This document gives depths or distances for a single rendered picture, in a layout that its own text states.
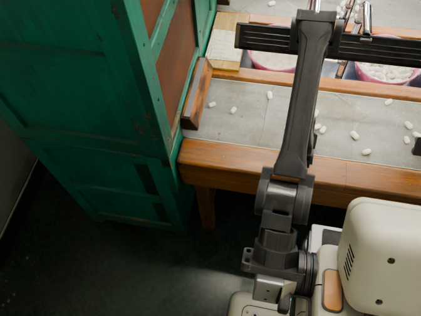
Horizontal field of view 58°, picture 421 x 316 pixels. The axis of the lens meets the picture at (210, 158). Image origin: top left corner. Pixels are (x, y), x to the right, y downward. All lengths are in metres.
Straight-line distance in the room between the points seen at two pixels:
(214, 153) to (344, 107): 0.54
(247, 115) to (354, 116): 0.41
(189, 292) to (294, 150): 1.34
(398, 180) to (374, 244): 0.82
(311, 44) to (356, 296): 0.46
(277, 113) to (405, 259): 0.96
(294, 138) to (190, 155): 0.67
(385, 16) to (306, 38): 1.19
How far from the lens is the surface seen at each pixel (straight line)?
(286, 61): 1.67
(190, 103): 1.35
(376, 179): 1.38
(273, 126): 1.44
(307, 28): 0.79
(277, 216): 0.71
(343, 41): 1.25
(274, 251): 0.72
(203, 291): 1.95
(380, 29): 1.84
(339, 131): 1.47
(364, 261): 0.62
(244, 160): 1.32
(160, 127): 1.10
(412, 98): 1.63
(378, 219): 0.63
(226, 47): 1.64
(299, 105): 0.74
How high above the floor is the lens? 1.92
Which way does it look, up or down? 60 degrees down
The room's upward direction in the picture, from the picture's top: 5 degrees counter-clockwise
